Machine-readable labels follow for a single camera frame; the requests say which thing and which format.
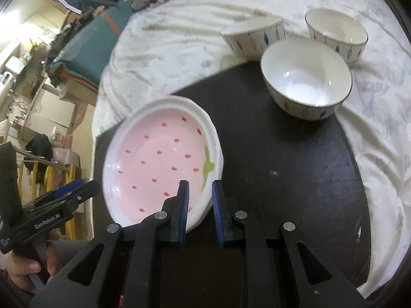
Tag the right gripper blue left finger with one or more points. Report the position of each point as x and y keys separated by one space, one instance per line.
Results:
x=179 y=216

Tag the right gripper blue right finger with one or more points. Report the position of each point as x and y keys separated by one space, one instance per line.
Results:
x=222 y=214

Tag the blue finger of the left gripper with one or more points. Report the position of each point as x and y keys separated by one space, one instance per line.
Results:
x=56 y=194
x=63 y=207

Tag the pink strawberry plate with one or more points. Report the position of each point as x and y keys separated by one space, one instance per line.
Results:
x=166 y=141

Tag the white fish bowl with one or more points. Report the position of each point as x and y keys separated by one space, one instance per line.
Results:
x=306 y=79
x=338 y=31
x=250 y=38

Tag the person's left hand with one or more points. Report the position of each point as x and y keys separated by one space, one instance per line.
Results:
x=19 y=268

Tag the white kitchen cabinets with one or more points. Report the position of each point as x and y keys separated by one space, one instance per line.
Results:
x=47 y=113

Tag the black rectangular mat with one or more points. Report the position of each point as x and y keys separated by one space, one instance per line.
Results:
x=306 y=240

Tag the dark clothes pile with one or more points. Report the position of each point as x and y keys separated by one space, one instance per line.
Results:
x=71 y=26

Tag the teal bed frame padding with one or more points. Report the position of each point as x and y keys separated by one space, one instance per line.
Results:
x=84 y=58

